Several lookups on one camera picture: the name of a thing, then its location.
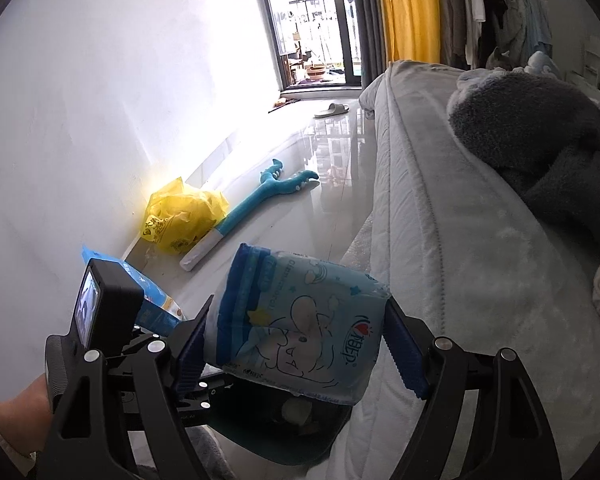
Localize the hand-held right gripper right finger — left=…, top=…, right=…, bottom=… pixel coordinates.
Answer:
left=382, top=297, right=563, bottom=480

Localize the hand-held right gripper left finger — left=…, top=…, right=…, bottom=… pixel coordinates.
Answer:
left=44, top=295, right=216, bottom=480

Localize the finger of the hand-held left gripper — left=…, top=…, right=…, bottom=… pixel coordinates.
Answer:
left=180, top=375, right=233, bottom=431

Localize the black trash bin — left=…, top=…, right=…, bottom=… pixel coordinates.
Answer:
left=200, top=370, right=353, bottom=467

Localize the blue printed diaper packet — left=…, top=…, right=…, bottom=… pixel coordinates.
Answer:
left=202, top=242, right=392, bottom=406

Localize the blue printed food pouch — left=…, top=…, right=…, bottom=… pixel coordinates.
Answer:
left=81, top=244, right=187, bottom=337

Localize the light grey bed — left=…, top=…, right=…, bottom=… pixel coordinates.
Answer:
left=305, top=60, right=600, bottom=480

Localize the yellow plastic bag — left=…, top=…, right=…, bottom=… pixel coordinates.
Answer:
left=140, top=176, right=230, bottom=256

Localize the blue white back scratcher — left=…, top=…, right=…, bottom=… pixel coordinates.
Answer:
left=180, top=158, right=321, bottom=273

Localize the dark grey fleece blanket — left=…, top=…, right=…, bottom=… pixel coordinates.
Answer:
left=447, top=72, right=600, bottom=261

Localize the beige slipper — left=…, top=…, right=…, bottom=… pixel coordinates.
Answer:
left=314, top=102, right=351, bottom=119

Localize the grey cat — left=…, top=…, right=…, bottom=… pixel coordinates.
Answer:
left=486, top=47, right=514, bottom=72

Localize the light blue plush toy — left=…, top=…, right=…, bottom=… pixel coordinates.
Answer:
left=525, top=52, right=557, bottom=75

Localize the black framed balcony door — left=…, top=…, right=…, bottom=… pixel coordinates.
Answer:
left=254, top=0, right=366, bottom=92

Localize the dark grey curtain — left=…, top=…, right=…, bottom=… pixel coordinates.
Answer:
left=347, top=0, right=393, bottom=83

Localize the yellow curtain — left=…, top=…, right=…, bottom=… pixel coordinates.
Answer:
left=372, top=0, right=442, bottom=66

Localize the white hanging shirt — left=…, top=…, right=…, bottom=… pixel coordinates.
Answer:
left=466, top=0, right=487, bottom=68

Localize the light blue hanging garment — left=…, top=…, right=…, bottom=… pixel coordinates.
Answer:
left=522, top=0, right=553, bottom=58

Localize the black hanging garment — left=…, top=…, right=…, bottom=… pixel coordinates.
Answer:
left=480, top=0, right=518, bottom=56

